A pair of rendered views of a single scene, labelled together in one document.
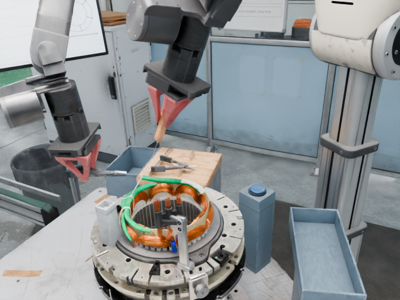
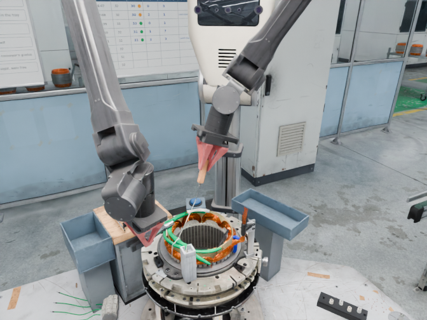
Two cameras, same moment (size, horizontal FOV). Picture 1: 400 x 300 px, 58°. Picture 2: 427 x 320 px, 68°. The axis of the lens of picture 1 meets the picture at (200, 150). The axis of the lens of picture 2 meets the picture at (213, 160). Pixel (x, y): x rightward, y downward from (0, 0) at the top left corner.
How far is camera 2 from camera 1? 64 cm
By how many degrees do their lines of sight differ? 48
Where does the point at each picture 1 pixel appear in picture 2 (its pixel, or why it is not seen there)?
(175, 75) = (225, 131)
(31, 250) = not seen: outside the picture
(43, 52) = (140, 142)
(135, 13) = (226, 96)
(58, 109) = (148, 188)
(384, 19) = not seen: hidden behind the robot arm
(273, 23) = (32, 77)
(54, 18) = (125, 112)
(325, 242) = (258, 207)
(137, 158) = (70, 231)
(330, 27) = (219, 82)
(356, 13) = not seen: hidden behind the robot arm
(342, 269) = (280, 214)
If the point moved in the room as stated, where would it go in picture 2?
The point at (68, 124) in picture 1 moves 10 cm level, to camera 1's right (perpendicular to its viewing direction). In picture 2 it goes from (152, 198) to (184, 178)
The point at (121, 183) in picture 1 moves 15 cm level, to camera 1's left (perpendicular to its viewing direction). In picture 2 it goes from (95, 254) to (45, 286)
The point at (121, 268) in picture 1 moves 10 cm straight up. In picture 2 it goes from (222, 283) to (223, 250)
